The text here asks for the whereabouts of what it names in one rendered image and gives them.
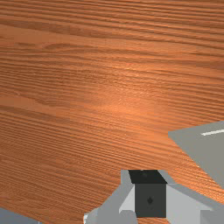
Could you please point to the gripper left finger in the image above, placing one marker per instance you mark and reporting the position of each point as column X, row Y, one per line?
column 128, row 204

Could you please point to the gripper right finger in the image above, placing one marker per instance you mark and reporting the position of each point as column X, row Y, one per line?
column 180, row 207

